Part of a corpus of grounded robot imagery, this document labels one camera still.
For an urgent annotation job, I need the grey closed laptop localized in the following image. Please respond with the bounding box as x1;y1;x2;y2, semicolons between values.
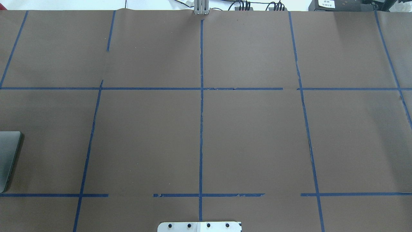
0;131;22;193

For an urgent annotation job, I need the orange black connector block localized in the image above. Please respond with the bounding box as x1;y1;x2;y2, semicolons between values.
234;0;253;11

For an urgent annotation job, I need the black computer box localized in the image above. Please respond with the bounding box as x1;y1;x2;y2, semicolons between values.
308;0;375;12

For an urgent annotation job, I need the aluminium frame post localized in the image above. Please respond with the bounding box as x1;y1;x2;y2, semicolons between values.
194;0;210;15

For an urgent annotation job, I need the white pedestal column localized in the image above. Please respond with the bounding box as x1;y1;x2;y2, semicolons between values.
157;221;242;232

